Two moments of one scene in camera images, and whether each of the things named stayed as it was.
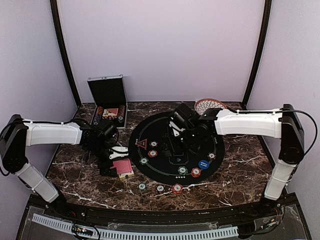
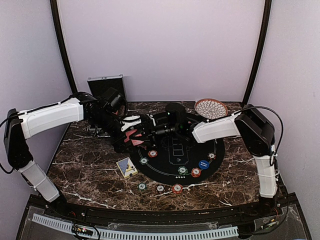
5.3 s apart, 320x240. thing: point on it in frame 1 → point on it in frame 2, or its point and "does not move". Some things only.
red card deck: (122, 166) → (134, 142)
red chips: (152, 153) does not move
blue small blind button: (203, 164) does not move
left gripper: (102, 165) → (120, 148)
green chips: (143, 160) does not move
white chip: (160, 188) does not move
